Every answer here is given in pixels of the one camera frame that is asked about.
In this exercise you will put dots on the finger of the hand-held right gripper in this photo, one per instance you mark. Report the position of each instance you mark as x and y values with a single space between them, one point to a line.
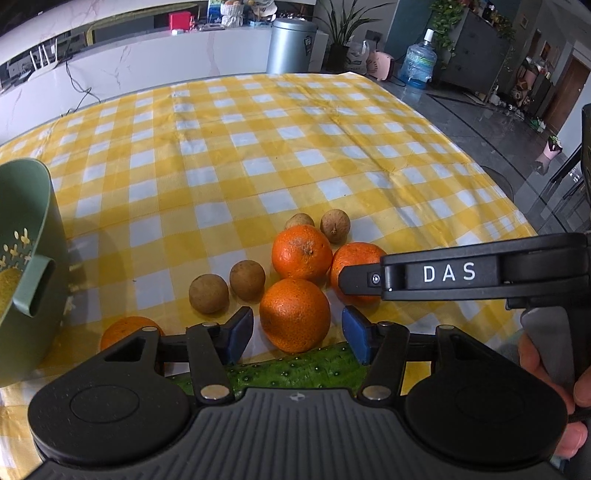
360 278

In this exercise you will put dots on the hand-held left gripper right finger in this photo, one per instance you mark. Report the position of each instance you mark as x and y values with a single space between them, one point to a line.
354 330

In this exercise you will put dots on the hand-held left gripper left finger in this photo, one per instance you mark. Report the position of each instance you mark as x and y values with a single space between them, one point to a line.
240 330

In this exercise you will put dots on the orange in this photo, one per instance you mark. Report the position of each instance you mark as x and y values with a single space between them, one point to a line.
302 253
295 314
127 328
358 254

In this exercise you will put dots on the green cucumber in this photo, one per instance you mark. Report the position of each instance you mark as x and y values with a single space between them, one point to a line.
286 374

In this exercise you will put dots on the brown kiwi small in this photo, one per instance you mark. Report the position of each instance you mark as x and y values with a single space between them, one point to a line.
299 220

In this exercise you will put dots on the green plastic strainer bowl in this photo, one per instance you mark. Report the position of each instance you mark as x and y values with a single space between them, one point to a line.
27 207

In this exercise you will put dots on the person's right hand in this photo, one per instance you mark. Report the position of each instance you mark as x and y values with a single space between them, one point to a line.
549 376

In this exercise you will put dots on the pink flower pot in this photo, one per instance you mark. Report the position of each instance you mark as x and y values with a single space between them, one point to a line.
550 150

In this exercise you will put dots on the yellow checkered tablecloth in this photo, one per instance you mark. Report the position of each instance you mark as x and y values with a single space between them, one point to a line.
231 161

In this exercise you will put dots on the brown door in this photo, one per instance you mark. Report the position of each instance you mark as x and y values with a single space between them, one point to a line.
570 92

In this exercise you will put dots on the blue water jug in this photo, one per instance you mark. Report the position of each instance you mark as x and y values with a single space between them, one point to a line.
418 64

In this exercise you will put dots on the grey metal cabinet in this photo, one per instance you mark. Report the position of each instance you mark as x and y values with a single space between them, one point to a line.
475 55

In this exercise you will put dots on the white plastic bag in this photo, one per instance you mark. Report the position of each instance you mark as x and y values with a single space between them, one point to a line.
356 57

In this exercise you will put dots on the potted green plant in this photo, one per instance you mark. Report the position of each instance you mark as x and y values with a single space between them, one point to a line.
339 50

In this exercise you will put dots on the silver trash can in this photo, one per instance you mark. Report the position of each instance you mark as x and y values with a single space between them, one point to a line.
291 46

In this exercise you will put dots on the trailing vine plant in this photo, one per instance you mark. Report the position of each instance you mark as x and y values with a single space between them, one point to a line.
445 21

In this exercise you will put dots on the white marble console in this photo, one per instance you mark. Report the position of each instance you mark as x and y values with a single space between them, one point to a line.
161 60

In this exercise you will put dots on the teddy bear in basket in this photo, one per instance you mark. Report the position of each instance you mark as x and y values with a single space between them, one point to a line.
232 14

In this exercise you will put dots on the red box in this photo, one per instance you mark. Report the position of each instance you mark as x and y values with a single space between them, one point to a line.
181 21

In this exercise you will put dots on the white router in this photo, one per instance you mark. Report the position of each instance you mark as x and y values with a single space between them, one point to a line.
44 69

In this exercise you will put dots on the black metal frame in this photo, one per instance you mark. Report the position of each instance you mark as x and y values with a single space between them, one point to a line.
585 161

